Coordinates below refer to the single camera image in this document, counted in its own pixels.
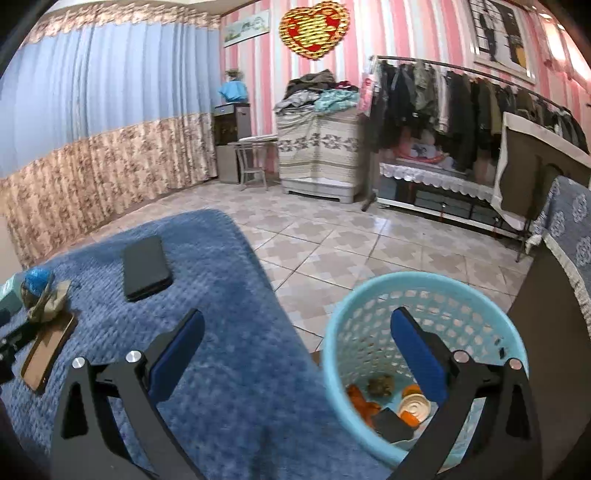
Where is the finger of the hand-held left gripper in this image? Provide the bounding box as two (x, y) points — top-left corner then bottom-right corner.
(0, 320), (43, 384)

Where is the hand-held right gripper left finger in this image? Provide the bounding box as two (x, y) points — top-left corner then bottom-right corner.
(50, 308), (206, 480)

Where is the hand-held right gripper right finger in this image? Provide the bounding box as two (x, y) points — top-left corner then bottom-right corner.
(390, 307), (543, 480)

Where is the brown ball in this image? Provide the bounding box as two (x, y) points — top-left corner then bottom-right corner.
(367, 375), (396, 398)

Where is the cream ribbed lid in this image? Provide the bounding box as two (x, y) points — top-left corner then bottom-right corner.
(398, 394), (432, 421)

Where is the khaki paper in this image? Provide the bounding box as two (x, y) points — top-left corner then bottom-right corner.
(21, 272), (72, 324)

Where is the orange toy piece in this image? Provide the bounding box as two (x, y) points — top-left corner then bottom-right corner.
(346, 384), (382, 428)

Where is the black rectangular block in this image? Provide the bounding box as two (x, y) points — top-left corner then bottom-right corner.
(373, 408), (414, 443)

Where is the light blue plastic basket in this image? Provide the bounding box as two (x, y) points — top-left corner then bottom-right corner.
(322, 271), (529, 472)

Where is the smartphone in brown case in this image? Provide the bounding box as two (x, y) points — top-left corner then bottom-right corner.
(21, 313), (79, 393)

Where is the green box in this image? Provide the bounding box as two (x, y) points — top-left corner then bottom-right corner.
(0, 276), (24, 319)

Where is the blue fluffy blanket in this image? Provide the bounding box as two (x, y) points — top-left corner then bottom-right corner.
(0, 209), (393, 480)

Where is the blue crumpled wrapper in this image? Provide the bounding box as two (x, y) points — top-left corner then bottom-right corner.
(23, 268), (51, 296)

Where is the black phone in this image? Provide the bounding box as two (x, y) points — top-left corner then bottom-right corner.
(122, 235), (174, 303)

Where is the low television stand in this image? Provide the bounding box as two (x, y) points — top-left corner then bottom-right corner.
(379, 159), (532, 241)

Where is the white lace cloth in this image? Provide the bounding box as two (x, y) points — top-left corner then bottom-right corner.
(379, 161), (497, 201)

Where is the blue floral fringed cloth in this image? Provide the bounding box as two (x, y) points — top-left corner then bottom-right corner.
(526, 175), (591, 333)

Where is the pink printed cushion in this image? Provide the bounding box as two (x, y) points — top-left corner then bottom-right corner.
(397, 134), (462, 169)

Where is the television under beige cover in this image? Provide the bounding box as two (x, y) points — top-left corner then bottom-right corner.
(492, 112), (591, 232)

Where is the grey water dispenser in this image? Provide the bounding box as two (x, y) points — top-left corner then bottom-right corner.
(212, 103), (252, 184)

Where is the cabinet under patterned cloth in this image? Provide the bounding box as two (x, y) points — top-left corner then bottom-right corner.
(276, 108), (365, 204)

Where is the blue and floral curtain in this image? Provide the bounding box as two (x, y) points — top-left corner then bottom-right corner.
(0, 8), (222, 268)

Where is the row of hanging clothes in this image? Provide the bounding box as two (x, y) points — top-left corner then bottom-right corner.
(369, 59), (591, 171)

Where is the blue covered water bottle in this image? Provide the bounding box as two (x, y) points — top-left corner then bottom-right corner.
(218, 79), (249, 103)

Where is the pink plastic bag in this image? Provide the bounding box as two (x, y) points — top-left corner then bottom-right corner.
(360, 69), (377, 112)

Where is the pile of clothes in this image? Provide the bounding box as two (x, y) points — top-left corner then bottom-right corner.
(273, 69), (362, 114)

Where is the metal clothes rack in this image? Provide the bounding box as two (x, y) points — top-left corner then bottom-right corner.
(362, 54), (591, 213)

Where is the red gold heart decoration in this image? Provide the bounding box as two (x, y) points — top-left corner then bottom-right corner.
(279, 0), (352, 61)

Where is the metal frame chair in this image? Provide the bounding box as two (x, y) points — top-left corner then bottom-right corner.
(228, 134), (280, 191)

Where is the framed wall poster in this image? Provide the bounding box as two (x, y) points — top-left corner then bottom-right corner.
(466, 0), (539, 84)

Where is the landscape wall picture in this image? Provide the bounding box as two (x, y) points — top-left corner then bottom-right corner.
(224, 10), (271, 47)

